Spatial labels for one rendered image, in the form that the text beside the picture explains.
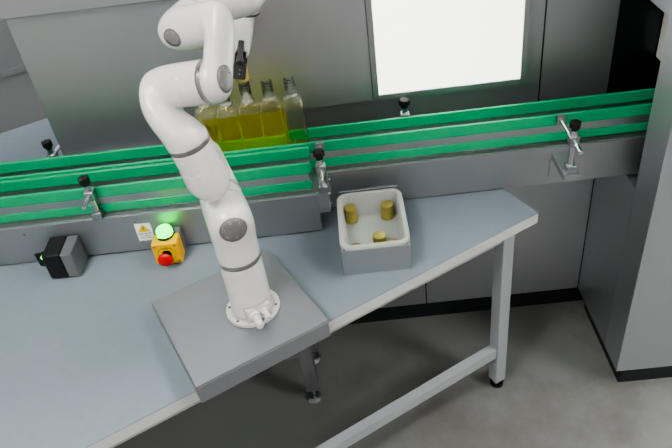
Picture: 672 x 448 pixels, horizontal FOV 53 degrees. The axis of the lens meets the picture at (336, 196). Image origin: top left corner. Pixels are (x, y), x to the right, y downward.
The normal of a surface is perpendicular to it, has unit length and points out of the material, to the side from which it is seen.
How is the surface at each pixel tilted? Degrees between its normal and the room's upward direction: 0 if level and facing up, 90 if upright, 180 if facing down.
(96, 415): 0
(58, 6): 90
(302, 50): 90
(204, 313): 3
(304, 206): 90
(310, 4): 90
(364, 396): 0
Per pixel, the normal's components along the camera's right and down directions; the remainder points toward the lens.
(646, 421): -0.11, -0.79
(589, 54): 0.04, 0.60
